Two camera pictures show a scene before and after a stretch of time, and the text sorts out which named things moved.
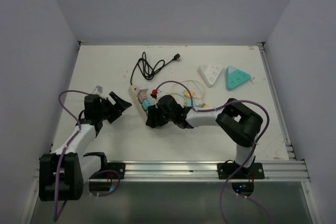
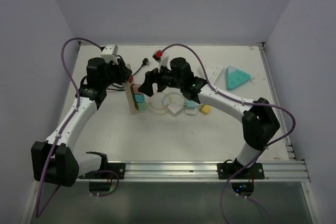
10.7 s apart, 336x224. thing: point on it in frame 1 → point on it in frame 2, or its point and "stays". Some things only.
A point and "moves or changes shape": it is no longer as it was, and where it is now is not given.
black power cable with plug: x=148 y=71 moves or changes shape
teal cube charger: x=146 y=103 → x=139 y=98
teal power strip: x=235 y=77 stays
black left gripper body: x=107 y=110 → x=115 y=74
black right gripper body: x=161 y=118 → x=166 y=79
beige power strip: x=136 y=93 → x=128 y=91
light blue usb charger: x=189 y=103 stays
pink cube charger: x=142 y=96 → x=134 y=88
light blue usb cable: x=177 y=94 stays
